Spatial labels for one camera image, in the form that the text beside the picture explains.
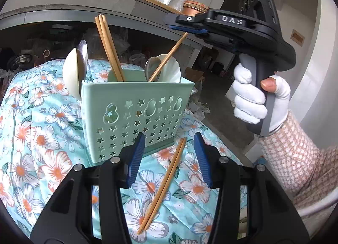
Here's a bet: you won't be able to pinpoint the cardboard box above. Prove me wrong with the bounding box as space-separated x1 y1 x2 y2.
185 67 205 83

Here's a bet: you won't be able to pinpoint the white ceramic spoon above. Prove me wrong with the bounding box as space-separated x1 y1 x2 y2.
63 48 84 101
156 54 182 82

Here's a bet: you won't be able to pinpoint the grey concrete kitchen counter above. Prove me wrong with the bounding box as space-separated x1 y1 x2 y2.
0 0 209 49

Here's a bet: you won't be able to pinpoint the floral blue blanket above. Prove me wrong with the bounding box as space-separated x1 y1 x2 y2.
0 59 254 244

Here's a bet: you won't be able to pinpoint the silver bracelet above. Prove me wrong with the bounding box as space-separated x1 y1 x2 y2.
268 120 290 137

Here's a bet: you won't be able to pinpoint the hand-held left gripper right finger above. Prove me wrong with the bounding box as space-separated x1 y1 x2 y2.
194 132 310 244

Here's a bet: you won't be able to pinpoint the metal spoon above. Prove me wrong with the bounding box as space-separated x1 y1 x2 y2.
144 57 162 82
76 40 89 81

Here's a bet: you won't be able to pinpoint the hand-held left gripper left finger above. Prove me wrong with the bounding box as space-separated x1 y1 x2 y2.
30 132 146 244

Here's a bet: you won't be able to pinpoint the person's right hand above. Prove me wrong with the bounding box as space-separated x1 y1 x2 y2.
232 64 291 131

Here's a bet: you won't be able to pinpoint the metal bowl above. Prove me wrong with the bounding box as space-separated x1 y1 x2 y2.
8 54 35 70

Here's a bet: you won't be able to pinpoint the crumpled plastic bags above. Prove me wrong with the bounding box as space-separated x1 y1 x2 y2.
189 85 212 120

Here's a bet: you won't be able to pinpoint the clear plastic bag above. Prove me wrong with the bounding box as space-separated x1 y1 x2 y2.
84 27 130 62

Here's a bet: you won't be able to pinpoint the person's right forearm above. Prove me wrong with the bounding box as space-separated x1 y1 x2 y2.
257 112 338 236

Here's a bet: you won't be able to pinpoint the black bag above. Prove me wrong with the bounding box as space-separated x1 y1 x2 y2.
211 62 225 75

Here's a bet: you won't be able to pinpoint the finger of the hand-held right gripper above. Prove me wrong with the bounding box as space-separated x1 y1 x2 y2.
170 25 209 39
165 11 209 27

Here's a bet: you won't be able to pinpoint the woven basket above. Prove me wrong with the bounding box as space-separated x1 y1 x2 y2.
183 0 210 13

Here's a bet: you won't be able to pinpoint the green plastic utensil holder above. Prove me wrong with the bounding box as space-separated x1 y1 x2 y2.
80 77 196 164

